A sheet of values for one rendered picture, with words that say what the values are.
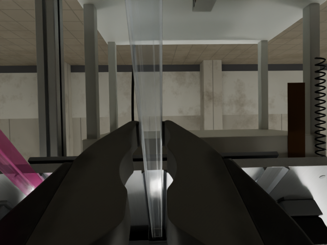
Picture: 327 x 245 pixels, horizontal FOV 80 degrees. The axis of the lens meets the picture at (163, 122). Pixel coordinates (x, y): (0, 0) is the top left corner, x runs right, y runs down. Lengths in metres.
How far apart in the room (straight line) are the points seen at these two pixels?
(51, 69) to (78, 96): 3.25
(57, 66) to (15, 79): 3.76
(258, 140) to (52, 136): 0.53
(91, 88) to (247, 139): 0.47
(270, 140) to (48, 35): 0.61
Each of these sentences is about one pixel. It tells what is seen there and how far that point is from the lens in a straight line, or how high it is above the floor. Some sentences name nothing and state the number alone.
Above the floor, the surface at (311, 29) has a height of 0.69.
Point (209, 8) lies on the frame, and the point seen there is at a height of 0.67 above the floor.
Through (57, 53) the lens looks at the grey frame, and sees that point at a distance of 0.50.
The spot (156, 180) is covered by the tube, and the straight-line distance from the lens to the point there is 0.17.
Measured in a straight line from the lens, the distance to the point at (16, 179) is 0.20.
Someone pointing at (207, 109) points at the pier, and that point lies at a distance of 3.32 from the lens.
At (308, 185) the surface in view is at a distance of 0.26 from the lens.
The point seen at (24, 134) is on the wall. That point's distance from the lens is 4.16.
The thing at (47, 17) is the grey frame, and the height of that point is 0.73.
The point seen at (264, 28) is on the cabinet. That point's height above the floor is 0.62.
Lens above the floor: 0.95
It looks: 1 degrees up
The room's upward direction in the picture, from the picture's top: 179 degrees clockwise
